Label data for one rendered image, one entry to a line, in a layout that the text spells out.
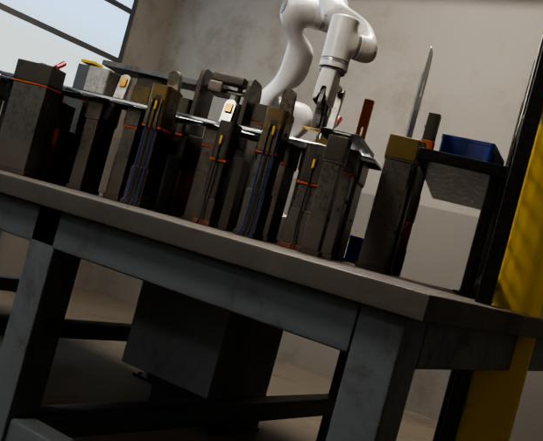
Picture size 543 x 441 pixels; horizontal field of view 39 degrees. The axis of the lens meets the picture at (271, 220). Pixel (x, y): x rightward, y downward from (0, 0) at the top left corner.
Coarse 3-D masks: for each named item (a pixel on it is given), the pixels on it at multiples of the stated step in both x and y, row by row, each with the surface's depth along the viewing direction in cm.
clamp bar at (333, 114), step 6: (342, 90) 240; (336, 96) 241; (342, 96) 240; (336, 102) 241; (330, 108) 241; (336, 108) 239; (330, 114) 240; (336, 114) 239; (330, 120) 240; (336, 120) 240; (324, 126) 239; (330, 126) 239
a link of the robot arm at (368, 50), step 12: (324, 0) 238; (336, 0) 235; (324, 12) 235; (336, 12) 233; (348, 12) 233; (360, 24) 232; (372, 36) 228; (360, 48) 224; (372, 48) 225; (360, 60) 227; (372, 60) 227
